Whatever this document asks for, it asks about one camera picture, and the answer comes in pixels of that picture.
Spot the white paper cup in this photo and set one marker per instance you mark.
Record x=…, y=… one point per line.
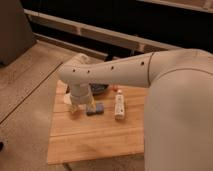
x=66, y=99

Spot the white metal railing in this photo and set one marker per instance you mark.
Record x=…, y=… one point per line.
x=94, y=41

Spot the dark ceramic bowl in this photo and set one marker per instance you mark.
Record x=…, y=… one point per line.
x=98, y=88

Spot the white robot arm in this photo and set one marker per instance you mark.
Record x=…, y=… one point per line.
x=178, y=111

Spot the grey cabinet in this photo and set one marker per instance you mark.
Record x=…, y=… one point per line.
x=16, y=35

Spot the blue sponge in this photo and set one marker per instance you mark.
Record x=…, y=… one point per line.
x=98, y=108

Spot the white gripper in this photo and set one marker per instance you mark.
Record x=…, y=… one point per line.
x=80, y=94

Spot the white bottle with red cap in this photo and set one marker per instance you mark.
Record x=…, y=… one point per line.
x=119, y=106

